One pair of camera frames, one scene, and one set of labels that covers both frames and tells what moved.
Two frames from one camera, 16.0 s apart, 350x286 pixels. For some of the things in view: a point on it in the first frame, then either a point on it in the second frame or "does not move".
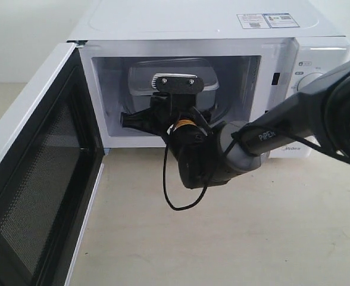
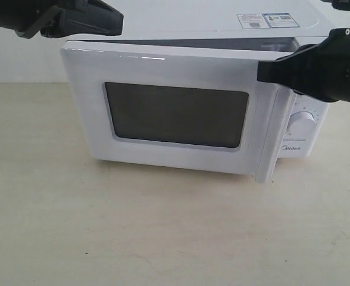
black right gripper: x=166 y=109 → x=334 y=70
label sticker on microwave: x=266 y=21 does not move
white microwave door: x=44 y=157 → x=184 y=108
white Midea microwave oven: x=225 y=57 does not move
